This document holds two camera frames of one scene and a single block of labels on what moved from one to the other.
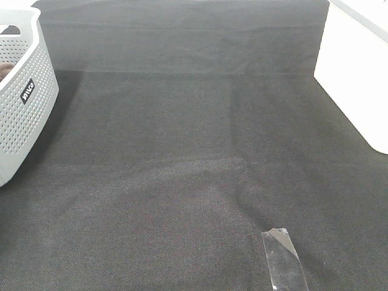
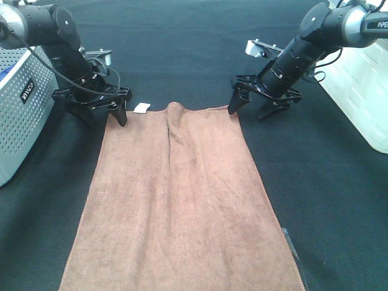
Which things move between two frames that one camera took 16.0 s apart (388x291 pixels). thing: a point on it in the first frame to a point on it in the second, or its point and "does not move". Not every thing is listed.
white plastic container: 352,65 does not move
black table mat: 183,130 does not move
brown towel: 5,67 to 174,204
